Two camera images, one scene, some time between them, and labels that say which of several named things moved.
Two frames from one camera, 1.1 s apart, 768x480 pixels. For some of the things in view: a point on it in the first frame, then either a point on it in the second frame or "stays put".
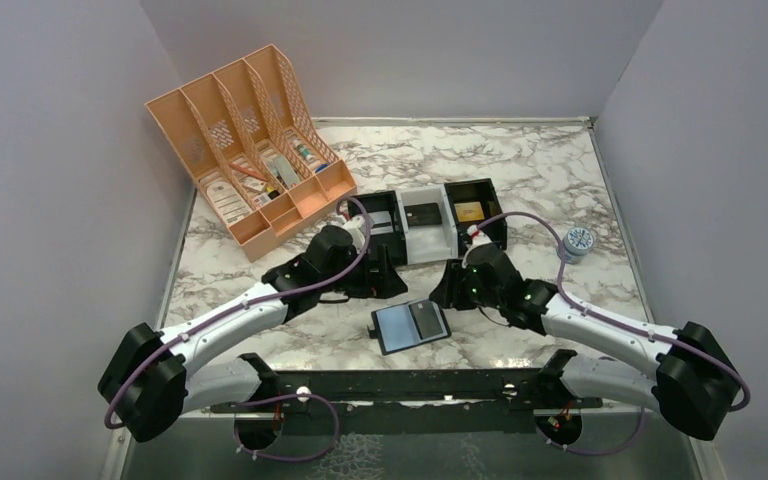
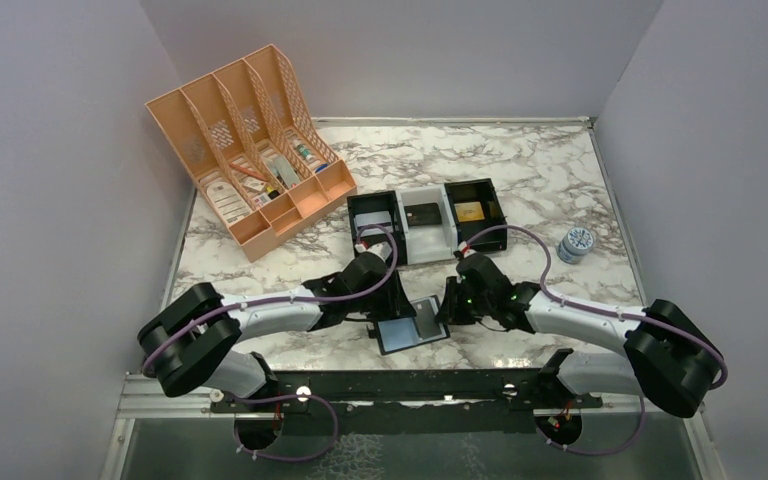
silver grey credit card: [381, 222] stays put
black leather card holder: [403, 326] stays put
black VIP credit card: [423, 214] stays put
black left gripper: [362, 291] -> [396, 303]
